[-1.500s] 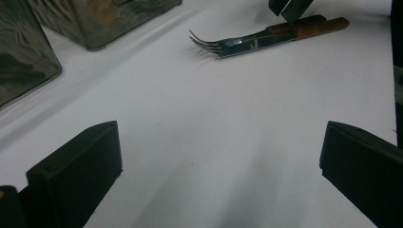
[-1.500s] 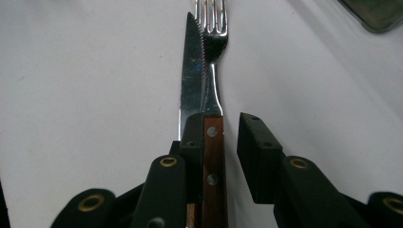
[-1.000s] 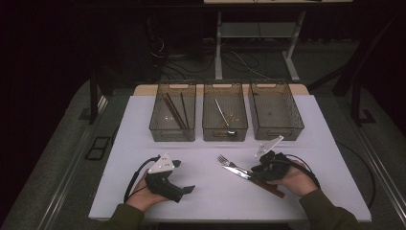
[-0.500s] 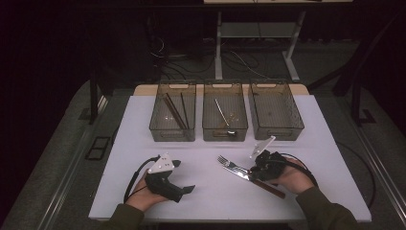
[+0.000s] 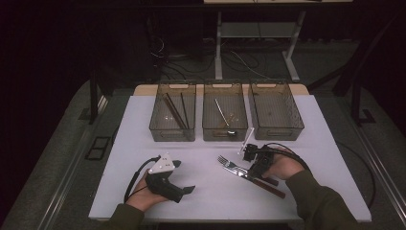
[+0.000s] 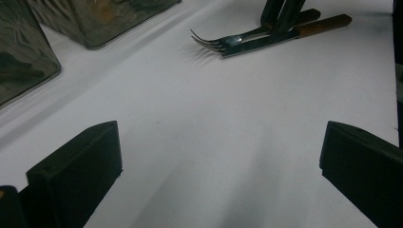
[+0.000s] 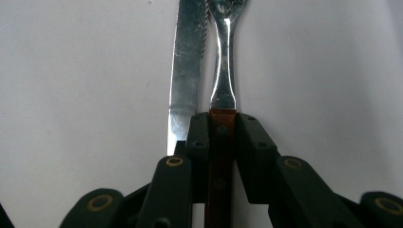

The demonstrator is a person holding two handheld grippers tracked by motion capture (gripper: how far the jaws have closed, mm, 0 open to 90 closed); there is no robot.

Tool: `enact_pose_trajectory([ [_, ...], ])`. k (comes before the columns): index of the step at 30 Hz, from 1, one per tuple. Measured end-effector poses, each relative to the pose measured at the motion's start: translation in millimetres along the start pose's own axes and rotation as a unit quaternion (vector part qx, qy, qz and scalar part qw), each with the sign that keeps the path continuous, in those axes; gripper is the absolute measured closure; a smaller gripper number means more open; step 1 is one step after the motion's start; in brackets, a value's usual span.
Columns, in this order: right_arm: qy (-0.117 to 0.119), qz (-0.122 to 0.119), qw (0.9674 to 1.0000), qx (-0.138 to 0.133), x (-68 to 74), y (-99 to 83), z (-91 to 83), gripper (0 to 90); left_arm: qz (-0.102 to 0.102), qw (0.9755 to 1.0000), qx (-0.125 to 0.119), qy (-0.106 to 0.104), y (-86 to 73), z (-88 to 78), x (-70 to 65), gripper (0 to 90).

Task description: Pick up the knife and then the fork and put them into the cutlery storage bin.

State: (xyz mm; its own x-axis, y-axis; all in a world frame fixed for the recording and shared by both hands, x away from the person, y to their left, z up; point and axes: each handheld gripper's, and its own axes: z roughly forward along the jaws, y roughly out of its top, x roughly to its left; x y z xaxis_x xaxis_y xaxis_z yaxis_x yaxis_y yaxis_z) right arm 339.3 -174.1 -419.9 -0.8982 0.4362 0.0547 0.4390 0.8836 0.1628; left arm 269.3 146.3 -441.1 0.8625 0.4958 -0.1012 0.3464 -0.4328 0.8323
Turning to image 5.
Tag left hand-held gripper cable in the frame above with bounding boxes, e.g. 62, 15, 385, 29
124, 155, 162, 203

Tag black floor cables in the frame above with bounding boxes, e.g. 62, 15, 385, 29
148, 34, 272, 81

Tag smoky clear plastic bin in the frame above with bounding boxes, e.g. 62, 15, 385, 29
248, 79, 305, 142
202, 80, 249, 143
148, 80, 197, 143

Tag metal rail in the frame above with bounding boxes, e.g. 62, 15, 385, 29
37, 95, 110, 230
346, 119, 406, 219

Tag white table mat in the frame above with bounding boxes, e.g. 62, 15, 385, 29
88, 94, 372, 223

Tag hand-held gripper cable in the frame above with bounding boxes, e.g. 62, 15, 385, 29
124, 155, 162, 203
261, 142, 312, 172

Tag person's right hand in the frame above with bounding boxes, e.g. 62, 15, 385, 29
261, 155, 305, 181

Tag metal spoon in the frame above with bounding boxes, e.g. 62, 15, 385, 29
214, 98, 239, 136

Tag black floor plate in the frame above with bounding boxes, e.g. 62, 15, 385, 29
84, 136, 112, 161

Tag right hand-held gripper cable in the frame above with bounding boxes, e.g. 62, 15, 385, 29
261, 142, 312, 172

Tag black chopstick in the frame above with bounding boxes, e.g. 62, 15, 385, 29
180, 92, 192, 130

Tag thin black cable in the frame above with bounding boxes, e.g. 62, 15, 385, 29
335, 140, 377, 210

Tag white metal desk frame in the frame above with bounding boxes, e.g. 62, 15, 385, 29
203, 0, 353, 83

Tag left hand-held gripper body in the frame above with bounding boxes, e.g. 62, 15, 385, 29
145, 152, 186, 204

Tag person's left hand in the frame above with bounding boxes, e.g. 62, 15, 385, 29
125, 178, 169, 213

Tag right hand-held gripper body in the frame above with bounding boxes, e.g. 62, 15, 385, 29
237, 126, 276, 178

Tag black metal stand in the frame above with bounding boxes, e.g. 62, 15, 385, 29
88, 68, 101, 126
306, 13, 406, 127

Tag fork with wooden handle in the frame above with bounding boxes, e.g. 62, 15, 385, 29
217, 154, 281, 187

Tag brown wooden chopstick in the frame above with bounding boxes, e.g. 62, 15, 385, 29
166, 92, 190, 130
162, 95, 187, 130

